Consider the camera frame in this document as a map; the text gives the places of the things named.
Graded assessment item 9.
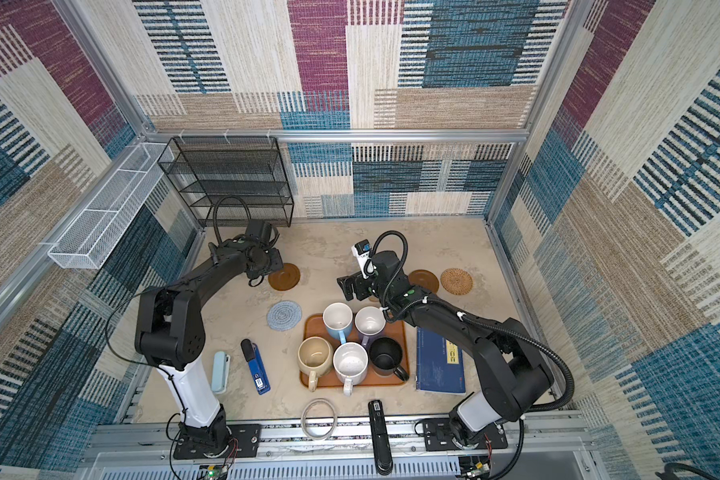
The brown round wooden coaster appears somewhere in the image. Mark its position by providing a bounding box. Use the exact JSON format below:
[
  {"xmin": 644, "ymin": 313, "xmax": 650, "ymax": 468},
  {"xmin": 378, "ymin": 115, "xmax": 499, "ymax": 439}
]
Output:
[
  {"xmin": 268, "ymin": 263, "xmax": 301, "ymax": 291},
  {"xmin": 408, "ymin": 269, "xmax": 440, "ymax": 293}
]

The light blue mug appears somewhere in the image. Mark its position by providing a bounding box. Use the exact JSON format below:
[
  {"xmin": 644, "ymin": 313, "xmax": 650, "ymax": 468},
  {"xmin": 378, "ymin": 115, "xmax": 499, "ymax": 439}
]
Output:
[{"xmin": 322, "ymin": 302, "xmax": 354, "ymax": 344}]

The purple mug white inside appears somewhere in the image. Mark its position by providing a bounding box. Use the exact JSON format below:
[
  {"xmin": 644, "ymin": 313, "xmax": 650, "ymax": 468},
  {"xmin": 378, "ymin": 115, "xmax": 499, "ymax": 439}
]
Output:
[{"xmin": 354, "ymin": 306, "xmax": 387, "ymax": 350}]

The blue woven round coaster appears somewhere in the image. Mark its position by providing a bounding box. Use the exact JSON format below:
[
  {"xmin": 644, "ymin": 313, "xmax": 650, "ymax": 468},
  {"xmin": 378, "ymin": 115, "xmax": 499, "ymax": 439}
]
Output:
[{"xmin": 266, "ymin": 300, "xmax": 302, "ymax": 332}]

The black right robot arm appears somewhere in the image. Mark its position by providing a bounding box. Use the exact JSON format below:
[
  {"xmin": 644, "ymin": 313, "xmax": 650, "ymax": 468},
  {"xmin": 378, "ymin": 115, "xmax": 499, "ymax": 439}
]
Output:
[{"xmin": 337, "ymin": 230, "xmax": 575, "ymax": 449}]

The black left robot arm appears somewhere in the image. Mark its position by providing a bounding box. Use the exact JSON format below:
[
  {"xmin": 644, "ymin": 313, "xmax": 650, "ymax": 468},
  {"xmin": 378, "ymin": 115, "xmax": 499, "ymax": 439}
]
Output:
[{"xmin": 134, "ymin": 195, "xmax": 283, "ymax": 458}]

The orange brown serving tray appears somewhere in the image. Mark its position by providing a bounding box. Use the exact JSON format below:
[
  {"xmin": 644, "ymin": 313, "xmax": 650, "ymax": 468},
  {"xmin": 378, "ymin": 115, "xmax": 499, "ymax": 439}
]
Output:
[{"xmin": 299, "ymin": 310, "xmax": 411, "ymax": 389}]

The black mug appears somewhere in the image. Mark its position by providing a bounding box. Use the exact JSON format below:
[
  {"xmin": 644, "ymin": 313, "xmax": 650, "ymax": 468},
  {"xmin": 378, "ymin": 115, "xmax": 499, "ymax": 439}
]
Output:
[{"xmin": 369, "ymin": 337, "xmax": 410, "ymax": 382}]

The beige mug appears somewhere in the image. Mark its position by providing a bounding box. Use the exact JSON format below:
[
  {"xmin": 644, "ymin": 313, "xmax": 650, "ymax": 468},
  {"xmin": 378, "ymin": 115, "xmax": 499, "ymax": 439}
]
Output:
[{"xmin": 297, "ymin": 336, "xmax": 334, "ymax": 392}]

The blue black utility knife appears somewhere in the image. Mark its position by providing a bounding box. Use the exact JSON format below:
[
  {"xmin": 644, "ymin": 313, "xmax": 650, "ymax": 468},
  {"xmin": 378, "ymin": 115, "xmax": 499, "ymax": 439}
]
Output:
[{"xmin": 241, "ymin": 339, "xmax": 271, "ymax": 395}]

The light blue glasses case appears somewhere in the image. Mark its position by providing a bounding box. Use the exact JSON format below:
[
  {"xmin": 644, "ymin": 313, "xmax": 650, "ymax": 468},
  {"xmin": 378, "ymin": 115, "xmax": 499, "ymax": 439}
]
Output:
[{"xmin": 211, "ymin": 351, "xmax": 230, "ymax": 395}]

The dark blue book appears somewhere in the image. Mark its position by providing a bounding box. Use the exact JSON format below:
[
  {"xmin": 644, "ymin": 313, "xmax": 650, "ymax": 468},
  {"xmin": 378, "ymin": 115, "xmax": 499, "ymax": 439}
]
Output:
[{"xmin": 416, "ymin": 328, "xmax": 466, "ymax": 395}]

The black handheld device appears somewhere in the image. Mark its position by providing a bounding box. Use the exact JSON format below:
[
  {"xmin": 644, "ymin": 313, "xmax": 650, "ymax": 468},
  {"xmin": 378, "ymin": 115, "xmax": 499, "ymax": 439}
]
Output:
[{"xmin": 368, "ymin": 399, "xmax": 394, "ymax": 476}]

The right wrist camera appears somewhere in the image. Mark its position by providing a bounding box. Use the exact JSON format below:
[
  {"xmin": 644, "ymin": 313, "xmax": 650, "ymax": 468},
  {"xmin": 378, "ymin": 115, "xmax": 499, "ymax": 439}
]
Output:
[{"xmin": 351, "ymin": 239, "xmax": 371, "ymax": 278}]

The black wire shelf rack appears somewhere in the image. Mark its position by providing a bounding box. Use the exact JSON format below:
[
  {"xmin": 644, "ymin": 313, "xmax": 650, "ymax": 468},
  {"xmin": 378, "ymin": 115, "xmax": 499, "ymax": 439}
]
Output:
[{"xmin": 158, "ymin": 136, "xmax": 294, "ymax": 228}]

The white cable ring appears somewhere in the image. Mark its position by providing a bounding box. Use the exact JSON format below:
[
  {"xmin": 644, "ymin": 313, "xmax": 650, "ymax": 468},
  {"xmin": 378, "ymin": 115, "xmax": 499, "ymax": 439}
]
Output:
[{"xmin": 300, "ymin": 397, "xmax": 339, "ymax": 442}]

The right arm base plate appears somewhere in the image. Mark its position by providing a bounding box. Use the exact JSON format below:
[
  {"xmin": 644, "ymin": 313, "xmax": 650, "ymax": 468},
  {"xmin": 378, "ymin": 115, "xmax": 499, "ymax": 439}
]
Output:
[{"xmin": 414, "ymin": 417, "xmax": 508, "ymax": 451}]

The white mesh wall basket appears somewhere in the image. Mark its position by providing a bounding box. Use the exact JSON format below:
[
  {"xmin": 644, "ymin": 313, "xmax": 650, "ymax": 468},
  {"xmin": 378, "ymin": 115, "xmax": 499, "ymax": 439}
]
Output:
[{"xmin": 48, "ymin": 142, "xmax": 165, "ymax": 270}]

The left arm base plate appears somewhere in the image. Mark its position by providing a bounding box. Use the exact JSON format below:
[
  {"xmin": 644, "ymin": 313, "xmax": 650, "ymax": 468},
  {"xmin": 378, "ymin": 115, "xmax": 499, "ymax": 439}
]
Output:
[{"xmin": 172, "ymin": 424, "xmax": 262, "ymax": 460}]

